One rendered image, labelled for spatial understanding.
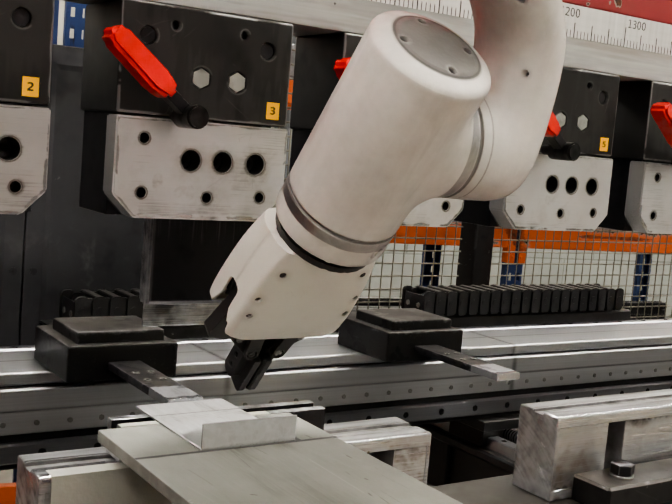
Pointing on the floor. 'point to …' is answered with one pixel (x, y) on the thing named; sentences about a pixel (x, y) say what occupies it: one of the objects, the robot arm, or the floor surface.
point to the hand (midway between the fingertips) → (247, 361)
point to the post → (475, 254)
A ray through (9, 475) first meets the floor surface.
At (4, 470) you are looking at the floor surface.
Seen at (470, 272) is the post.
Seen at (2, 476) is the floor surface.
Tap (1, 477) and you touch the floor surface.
